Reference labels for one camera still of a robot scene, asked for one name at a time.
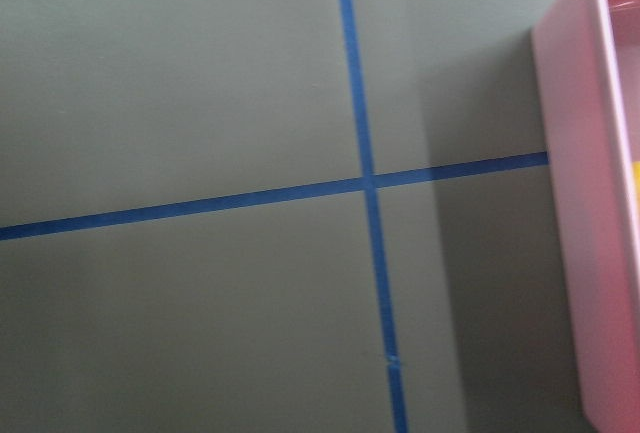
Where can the yellow toy corn cob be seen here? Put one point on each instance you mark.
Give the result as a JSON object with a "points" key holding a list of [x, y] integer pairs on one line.
{"points": [[636, 177]]}

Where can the pink plastic bin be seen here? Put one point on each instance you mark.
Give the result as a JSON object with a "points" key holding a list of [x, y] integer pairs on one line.
{"points": [[586, 55]]}

